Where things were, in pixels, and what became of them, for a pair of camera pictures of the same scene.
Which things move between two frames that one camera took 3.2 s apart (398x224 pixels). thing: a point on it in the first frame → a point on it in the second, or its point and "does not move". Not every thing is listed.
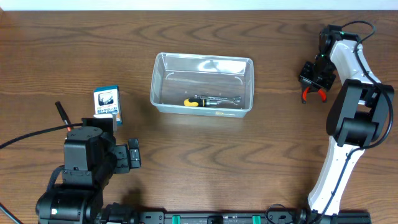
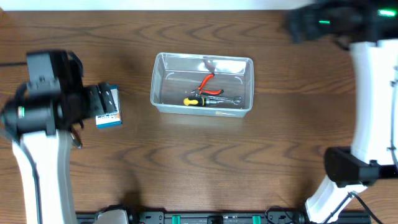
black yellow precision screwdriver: [222, 113] does not move
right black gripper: [306, 67] → [315, 14]
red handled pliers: [309, 88] → [201, 91]
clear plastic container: [177, 76] does not move
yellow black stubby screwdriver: [199, 102] does not move
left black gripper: [123, 163] → [92, 106]
